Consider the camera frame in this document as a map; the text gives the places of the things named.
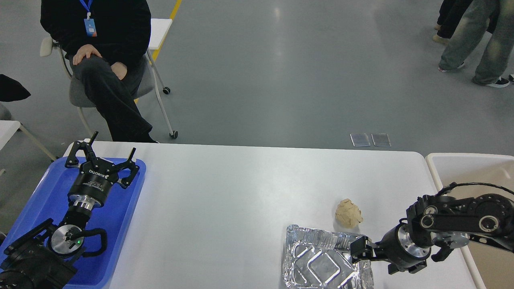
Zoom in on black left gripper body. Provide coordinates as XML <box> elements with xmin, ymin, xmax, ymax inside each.
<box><xmin>68</xmin><ymin>158</ymin><xmax>131</xmax><ymax>208</ymax></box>

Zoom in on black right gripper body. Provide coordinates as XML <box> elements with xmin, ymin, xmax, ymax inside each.
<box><xmin>375</xmin><ymin>224</ymin><xmax>431</xmax><ymax>267</ymax></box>

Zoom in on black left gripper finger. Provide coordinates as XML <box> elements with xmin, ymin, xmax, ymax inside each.
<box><xmin>106</xmin><ymin>147</ymin><xmax>140</xmax><ymax>189</ymax></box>
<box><xmin>65</xmin><ymin>131</ymin><xmax>100</xmax><ymax>173</ymax></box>

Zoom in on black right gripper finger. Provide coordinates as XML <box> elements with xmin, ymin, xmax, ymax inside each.
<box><xmin>349</xmin><ymin>236</ymin><xmax>377</xmax><ymax>264</ymax></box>
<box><xmin>388</xmin><ymin>261</ymin><xmax>426</xmax><ymax>275</ymax></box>

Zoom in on aluminium foil tray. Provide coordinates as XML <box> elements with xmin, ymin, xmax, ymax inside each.
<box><xmin>282</xmin><ymin>224</ymin><xmax>374</xmax><ymax>289</ymax></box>

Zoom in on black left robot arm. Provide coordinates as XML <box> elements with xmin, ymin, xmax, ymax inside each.
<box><xmin>1</xmin><ymin>134</ymin><xmax>146</xmax><ymax>289</ymax></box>

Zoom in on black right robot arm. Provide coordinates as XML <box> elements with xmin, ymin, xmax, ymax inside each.
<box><xmin>349</xmin><ymin>183</ymin><xmax>514</xmax><ymax>275</ymax></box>

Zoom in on crumpled beige paper ball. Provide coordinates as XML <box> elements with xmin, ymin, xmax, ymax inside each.
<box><xmin>335</xmin><ymin>199</ymin><xmax>363</xmax><ymax>228</ymax></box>

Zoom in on blue plastic tray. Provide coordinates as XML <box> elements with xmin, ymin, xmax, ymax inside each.
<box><xmin>1</xmin><ymin>158</ymin><xmax>146</xmax><ymax>289</ymax></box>

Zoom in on white side table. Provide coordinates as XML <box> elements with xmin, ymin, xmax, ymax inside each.
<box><xmin>1</xmin><ymin>119</ymin><xmax>61</xmax><ymax>183</ymax></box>

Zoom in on beige plastic bin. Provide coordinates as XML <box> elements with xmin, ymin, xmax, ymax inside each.
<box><xmin>426</xmin><ymin>153</ymin><xmax>514</xmax><ymax>289</ymax></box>

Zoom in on grey office chair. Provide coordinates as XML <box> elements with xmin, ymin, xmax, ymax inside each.
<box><xmin>40</xmin><ymin>36</ymin><xmax>179</xmax><ymax>140</ymax></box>

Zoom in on black object left edge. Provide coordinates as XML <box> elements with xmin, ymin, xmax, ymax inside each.
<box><xmin>0</xmin><ymin>74</ymin><xmax>31</xmax><ymax>102</ymax></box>

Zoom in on right metal floor plate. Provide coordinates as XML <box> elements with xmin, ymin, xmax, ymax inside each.
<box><xmin>371</xmin><ymin>133</ymin><xmax>392</xmax><ymax>147</ymax></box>

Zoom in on metal floor plate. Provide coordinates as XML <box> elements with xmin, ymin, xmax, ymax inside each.
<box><xmin>349</xmin><ymin>133</ymin><xmax>371</xmax><ymax>147</ymax></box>
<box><xmin>371</xmin><ymin>133</ymin><xmax>392</xmax><ymax>147</ymax></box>

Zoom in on left metal floor plate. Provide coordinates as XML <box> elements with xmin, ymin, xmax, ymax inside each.
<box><xmin>349</xmin><ymin>133</ymin><xmax>371</xmax><ymax>147</ymax></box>

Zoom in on seated person in black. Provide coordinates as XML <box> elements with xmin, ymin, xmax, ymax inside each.
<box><xmin>40</xmin><ymin>0</ymin><xmax>154</xmax><ymax>143</ymax></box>

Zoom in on blue id badge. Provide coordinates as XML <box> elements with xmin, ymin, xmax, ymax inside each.
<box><xmin>84</xmin><ymin>18</ymin><xmax>97</xmax><ymax>38</ymax></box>

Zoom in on white table behind chair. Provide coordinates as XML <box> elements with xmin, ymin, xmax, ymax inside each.
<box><xmin>147</xmin><ymin>18</ymin><xmax>173</xmax><ymax>51</ymax></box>

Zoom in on standing person grey trousers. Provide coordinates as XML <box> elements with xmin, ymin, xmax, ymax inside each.
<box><xmin>438</xmin><ymin>0</ymin><xmax>514</xmax><ymax>88</ymax></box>

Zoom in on standing person black trousers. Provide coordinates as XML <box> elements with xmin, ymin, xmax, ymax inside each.
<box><xmin>432</xmin><ymin>0</ymin><xmax>472</xmax><ymax>45</ymax></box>

